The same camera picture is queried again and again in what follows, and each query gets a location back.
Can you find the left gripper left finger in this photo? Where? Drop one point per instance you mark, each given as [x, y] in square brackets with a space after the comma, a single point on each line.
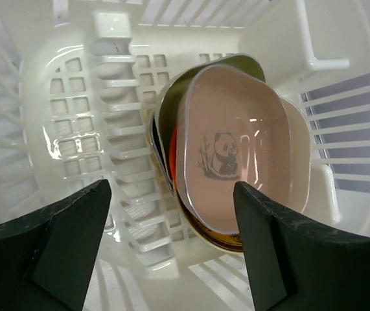
[47, 256]

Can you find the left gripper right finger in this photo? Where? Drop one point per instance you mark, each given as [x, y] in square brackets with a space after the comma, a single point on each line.
[296, 263]

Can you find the brown gold patterned plate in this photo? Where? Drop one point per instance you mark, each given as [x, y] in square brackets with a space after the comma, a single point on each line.
[227, 243]

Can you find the pink-brown square plate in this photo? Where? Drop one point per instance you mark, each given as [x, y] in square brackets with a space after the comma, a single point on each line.
[231, 127]

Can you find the orange round plate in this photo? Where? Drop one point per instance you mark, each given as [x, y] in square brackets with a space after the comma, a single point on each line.
[172, 155]

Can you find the green square plate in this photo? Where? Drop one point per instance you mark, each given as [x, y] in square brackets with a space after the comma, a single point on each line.
[167, 102]

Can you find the white plastic dish bin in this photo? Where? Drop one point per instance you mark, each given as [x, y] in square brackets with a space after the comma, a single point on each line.
[79, 82]

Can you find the black round plate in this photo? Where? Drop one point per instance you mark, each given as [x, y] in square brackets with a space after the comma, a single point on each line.
[153, 134]

